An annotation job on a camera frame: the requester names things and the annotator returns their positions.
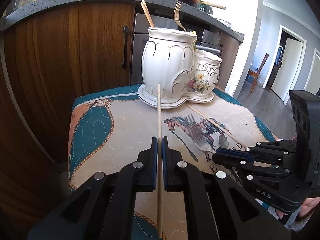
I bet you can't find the wooden chopstick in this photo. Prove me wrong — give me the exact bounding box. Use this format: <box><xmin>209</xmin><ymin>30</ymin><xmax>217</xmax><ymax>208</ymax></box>
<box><xmin>187</xmin><ymin>105</ymin><xmax>248</xmax><ymax>148</ymax></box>
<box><xmin>157</xmin><ymin>83</ymin><xmax>163</xmax><ymax>239</ymax></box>

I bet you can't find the silver metal fork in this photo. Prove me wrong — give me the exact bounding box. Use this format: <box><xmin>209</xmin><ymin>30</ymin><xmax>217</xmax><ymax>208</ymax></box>
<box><xmin>184</xmin><ymin>114</ymin><xmax>218</xmax><ymax>160</ymax></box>

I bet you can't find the green yellow silicone spatula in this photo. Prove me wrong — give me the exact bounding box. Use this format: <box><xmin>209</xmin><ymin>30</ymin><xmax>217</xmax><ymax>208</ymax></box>
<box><xmin>189</xmin><ymin>31</ymin><xmax>197</xmax><ymax>52</ymax></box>

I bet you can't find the gold metal fork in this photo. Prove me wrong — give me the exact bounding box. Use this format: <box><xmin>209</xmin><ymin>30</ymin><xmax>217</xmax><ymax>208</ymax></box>
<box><xmin>173</xmin><ymin>2</ymin><xmax>187</xmax><ymax>32</ymax></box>

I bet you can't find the silver flower spoon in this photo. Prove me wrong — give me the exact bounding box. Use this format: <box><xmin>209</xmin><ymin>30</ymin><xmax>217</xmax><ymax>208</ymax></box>
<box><xmin>219</xmin><ymin>134</ymin><xmax>229</xmax><ymax>148</ymax></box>

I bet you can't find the person right hand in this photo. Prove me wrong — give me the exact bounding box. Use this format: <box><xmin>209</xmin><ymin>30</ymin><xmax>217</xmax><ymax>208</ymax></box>
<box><xmin>274</xmin><ymin>197</ymin><xmax>319</xmax><ymax>232</ymax></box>

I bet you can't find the horse print quilted mat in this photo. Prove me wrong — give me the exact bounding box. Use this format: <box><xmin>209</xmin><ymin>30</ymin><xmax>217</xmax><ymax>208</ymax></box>
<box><xmin>68</xmin><ymin>85</ymin><xmax>276</xmax><ymax>190</ymax></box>

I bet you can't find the wooden dining chair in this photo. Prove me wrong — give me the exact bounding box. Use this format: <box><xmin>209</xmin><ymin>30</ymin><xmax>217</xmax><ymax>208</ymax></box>
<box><xmin>248</xmin><ymin>53</ymin><xmax>269</xmax><ymax>93</ymax></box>

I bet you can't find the wooden cabinet door right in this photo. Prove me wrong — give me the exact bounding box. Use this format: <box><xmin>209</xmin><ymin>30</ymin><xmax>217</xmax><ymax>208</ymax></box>
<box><xmin>217</xmin><ymin>32</ymin><xmax>241</xmax><ymax>90</ymax></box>

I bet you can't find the wooden cabinet door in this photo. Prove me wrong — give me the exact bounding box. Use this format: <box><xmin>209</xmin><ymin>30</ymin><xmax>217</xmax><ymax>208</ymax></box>
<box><xmin>217</xmin><ymin>32</ymin><xmax>241</xmax><ymax>90</ymax></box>
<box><xmin>3</xmin><ymin>1</ymin><xmax>135</xmax><ymax>163</ymax></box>

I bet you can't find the white floral ceramic utensil holder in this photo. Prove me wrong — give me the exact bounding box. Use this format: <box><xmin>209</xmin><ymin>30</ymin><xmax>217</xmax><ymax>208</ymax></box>
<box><xmin>138</xmin><ymin>27</ymin><xmax>222</xmax><ymax>109</ymax></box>

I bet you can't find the wooden cabinet door left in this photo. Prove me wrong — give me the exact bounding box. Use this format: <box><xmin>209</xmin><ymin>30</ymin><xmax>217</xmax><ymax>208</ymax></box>
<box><xmin>3</xmin><ymin>1</ymin><xmax>135</xmax><ymax>163</ymax></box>

